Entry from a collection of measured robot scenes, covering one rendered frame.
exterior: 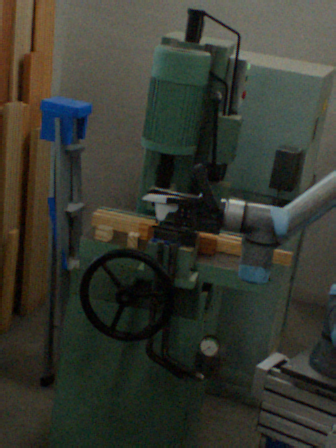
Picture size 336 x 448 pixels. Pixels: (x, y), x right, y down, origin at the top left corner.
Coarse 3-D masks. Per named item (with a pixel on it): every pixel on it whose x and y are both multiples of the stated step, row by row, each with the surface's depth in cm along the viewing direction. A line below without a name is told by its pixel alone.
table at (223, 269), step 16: (80, 240) 305; (96, 240) 305; (112, 240) 307; (144, 240) 312; (96, 256) 305; (208, 256) 306; (224, 256) 309; (240, 256) 311; (144, 272) 293; (192, 272) 298; (208, 272) 299; (224, 272) 298; (192, 288) 292; (240, 288) 299; (256, 288) 298
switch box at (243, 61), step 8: (232, 56) 327; (240, 56) 331; (232, 64) 325; (240, 64) 324; (232, 72) 325; (240, 72) 325; (232, 80) 326; (240, 80) 325; (224, 88) 327; (240, 88) 326; (240, 96) 327; (232, 104) 328; (240, 104) 330
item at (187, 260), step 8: (152, 248) 291; (168, 248) 290; (184, 248) 290; (192, 248) 292; (152, 256) 291; (176, 256) 290; (184, 256) 289; (192, 256) 291; (144, 264) 293; (176, 264) 291; (184, 264) 290; (192, 264) 295; (176, 272) 291; (184, 272) 291
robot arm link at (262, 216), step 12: (252, 204) 233; (252, 216) 231; (264, 216) 231; (276, 216) 231; (288, 216) 232; (240, 228) 237; (252, 228) 232; (264, 228) 231; (276, 228) 231; (252, 240) 233; (264, 240) 232
